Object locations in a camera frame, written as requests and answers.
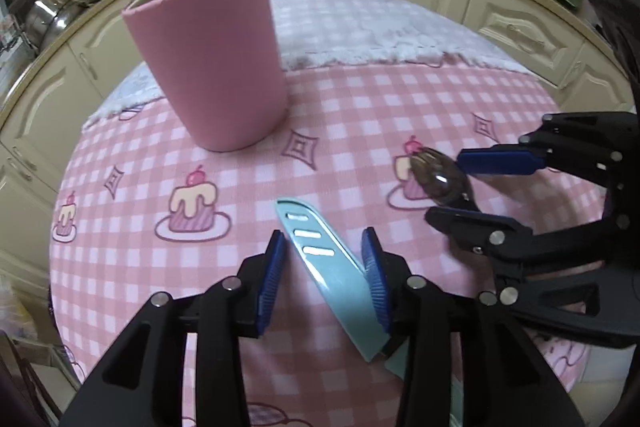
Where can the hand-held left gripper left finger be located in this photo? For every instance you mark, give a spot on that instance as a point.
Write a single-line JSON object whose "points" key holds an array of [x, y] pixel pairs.
{"points": [[272, 267]]}

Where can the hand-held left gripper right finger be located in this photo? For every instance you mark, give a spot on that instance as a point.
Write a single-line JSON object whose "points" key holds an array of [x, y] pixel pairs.
{"points": [[375, 277]]}

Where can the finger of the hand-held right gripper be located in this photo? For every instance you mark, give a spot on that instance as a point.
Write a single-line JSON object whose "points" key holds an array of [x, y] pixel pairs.
{"points": [[500, 161], [475, 227]]}

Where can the light blue kitchen knife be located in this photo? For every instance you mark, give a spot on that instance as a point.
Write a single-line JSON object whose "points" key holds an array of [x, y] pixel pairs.
{"points": [[325, 267]]}

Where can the dark metal spoon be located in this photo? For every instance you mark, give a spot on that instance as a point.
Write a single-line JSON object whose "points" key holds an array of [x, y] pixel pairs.
{"points": [[435, 174]]}

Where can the pink cup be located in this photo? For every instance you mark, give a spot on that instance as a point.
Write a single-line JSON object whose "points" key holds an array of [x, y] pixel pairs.
{"points": [[215, 72]]}

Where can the pink checked tablecloth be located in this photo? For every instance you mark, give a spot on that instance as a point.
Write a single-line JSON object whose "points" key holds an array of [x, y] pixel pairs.
{"points": [[200, 307]]}

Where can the white fluffy cloth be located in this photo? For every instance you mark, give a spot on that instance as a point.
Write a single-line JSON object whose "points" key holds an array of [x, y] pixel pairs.
{"points": [[360, 32]]}

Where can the plastic bag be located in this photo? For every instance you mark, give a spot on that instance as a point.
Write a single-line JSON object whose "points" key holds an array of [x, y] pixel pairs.
{"points": [[17, 312]]}

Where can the steel cooking pot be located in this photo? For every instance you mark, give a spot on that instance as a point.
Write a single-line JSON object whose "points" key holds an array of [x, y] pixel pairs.
{"points": [[50, 14]]}

